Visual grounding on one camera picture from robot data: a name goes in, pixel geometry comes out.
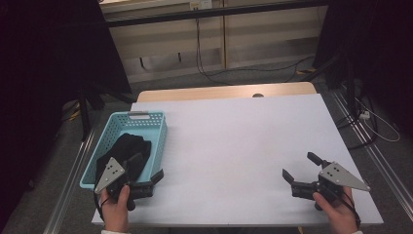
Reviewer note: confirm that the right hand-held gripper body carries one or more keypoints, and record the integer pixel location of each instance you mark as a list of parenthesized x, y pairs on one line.
[(337, 177)]

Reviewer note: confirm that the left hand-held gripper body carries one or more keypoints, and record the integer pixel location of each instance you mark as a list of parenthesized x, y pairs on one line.
[(110, 174)]

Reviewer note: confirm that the black shorts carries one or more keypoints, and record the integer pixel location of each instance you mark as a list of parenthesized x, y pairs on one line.
[(125, 146)]

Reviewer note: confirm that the light blue plastic basket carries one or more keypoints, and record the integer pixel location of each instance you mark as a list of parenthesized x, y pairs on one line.
[(130, 125)]

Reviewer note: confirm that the person's left hand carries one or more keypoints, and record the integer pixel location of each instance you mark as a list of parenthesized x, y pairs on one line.
[(115, 211)]

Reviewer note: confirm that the person's right hand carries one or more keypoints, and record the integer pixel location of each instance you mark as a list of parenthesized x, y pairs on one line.
[(339, 216)]

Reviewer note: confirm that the black stand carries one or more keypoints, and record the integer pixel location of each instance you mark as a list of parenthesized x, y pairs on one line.
[(350, 87), (85, 117)]

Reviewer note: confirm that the white power plug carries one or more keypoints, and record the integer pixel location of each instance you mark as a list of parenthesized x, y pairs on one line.
[(365, 114)]

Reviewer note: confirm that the white table mat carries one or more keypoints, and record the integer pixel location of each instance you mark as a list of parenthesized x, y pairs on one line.
[(227, 146)]

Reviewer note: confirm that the yellow floor tape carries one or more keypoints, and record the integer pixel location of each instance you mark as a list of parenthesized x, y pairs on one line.
[(307, 70)]

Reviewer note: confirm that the black curtain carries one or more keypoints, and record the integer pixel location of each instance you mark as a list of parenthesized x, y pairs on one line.
[(39, 65), (383, 48)]

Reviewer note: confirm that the black horizontal bar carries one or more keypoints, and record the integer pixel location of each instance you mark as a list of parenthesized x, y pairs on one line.
[(211, 12)]

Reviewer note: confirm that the aluminium floor rail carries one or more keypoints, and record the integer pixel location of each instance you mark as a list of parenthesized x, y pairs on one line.
[(383, 162), (69, 185)]

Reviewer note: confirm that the white wall socket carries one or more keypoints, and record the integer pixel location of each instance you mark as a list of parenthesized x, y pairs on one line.
[(201, 4)]

